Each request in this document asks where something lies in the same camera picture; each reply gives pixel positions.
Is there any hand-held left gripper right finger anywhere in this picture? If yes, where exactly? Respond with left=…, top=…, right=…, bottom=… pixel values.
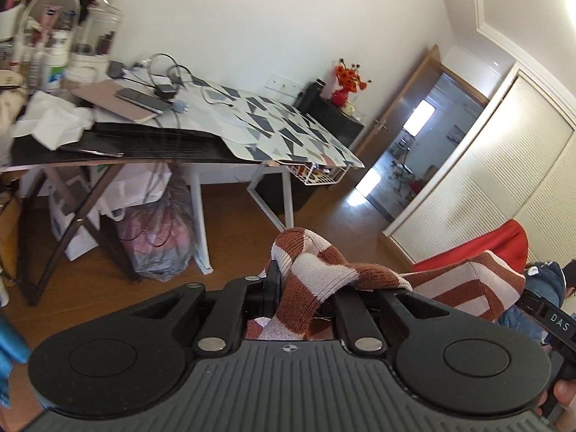
left=332, top=288, right=485, bottom=356

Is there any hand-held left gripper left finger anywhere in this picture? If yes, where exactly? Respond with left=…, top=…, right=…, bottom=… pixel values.
left=130, top=260, right=283, bottom=355

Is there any brown white striped sweater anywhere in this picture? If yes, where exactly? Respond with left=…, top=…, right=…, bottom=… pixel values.
left=245, top=227, right=527, bottom=342

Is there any clear plastic bag of clothes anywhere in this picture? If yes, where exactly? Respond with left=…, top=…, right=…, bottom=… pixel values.
left=114, top=175, right=199, bottom=282

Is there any person's right hand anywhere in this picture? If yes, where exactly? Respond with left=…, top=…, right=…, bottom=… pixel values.
left=553, top=379, right=576, bottom=428

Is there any red cushion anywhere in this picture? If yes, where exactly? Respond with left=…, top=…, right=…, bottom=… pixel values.
left=411, top=218, right=529, bottom=275

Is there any white table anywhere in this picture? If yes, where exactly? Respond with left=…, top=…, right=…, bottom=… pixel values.
left=182, top=162, right=316, bottom=276

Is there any white louvered wardrobe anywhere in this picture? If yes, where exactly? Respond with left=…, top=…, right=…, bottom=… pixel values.
left=380, top=45, right=576, bottom=266

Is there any geometric patterned tablecloth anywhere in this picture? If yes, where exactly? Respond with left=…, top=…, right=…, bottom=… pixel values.
left=177, top=76, right=366, bottom=167

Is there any black bottle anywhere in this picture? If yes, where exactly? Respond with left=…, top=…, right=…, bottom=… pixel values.
left=297, top=78, right=325, bottom=115

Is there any white shopping bag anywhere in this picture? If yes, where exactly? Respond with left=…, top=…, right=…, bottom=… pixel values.
left=47, top=162, right=172, bottom=262

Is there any wooden door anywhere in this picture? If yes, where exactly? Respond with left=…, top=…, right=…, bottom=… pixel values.
left=348, top=44, right=451, bottom=199

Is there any dark smartphone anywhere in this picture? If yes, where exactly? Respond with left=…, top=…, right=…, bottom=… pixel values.
left=114, top=87, right=174, bottom=114

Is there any pink laptop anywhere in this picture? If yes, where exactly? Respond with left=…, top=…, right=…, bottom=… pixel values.
left=72, top=80, right=174, bottom=123

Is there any white crumpled tissue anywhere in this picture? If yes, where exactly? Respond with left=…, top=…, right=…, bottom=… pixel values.
left=11, top=91, right=95, bottom=151

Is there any white round tub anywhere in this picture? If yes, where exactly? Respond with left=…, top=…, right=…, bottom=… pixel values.
left=67, top=51, right=111, bottom=84

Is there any white bottle green label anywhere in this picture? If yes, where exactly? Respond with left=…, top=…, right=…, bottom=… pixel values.
left=42, top=49, right=70, bottom=93

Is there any glass jar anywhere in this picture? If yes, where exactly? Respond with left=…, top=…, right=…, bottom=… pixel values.
left=83, top=0, right=124, bottom=57

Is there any beige bag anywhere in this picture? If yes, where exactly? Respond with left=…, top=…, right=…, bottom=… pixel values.
left=0, top=83, right=30, bottom=169

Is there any white cosmetics organizer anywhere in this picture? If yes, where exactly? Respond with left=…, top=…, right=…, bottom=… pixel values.
left=13, top=0, right=84, bottom=95

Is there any white makeup brush holder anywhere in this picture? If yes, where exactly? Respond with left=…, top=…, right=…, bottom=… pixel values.
left=0, top=0, right=28, bottom=41

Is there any white wire basket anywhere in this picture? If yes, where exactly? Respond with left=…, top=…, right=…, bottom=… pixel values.
left=288, top=162, right=356, bottom=187

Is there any grey coiled cable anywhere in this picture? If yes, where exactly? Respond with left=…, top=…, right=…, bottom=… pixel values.
left=132, top=53, right=192, bottom=88

